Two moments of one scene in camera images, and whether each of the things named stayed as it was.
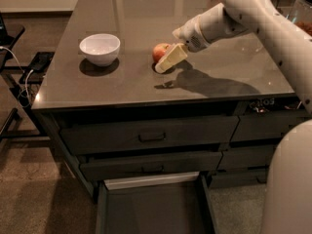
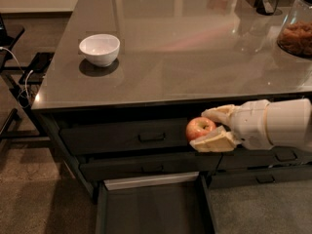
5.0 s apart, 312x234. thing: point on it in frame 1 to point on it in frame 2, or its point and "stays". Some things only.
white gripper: x=193 y=35 to x=250 y=122
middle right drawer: x=247 y=157 stays
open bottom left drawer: x=162 y=204 stays
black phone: x=41 y=60 stays
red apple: x=159 y=51 to x=198 y=127
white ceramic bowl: x=101 y=49 stays
